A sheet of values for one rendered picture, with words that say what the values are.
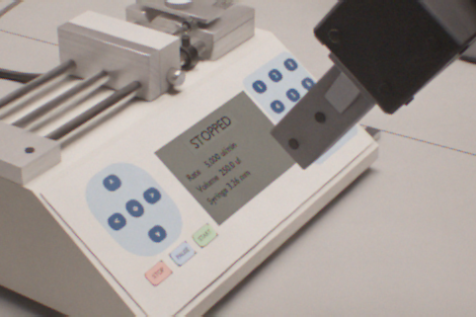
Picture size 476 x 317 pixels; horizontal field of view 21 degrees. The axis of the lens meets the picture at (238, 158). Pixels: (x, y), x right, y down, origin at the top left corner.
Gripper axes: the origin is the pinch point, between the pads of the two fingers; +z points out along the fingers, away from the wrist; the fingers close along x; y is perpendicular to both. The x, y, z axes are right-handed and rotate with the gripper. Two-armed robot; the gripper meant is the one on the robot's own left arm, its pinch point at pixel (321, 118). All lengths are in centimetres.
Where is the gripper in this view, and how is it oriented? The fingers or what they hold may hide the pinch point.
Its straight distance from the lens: 62.0
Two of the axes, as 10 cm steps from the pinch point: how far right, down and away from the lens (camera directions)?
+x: -5.6, 4.3, -7.1
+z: -4.9, 5.2, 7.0
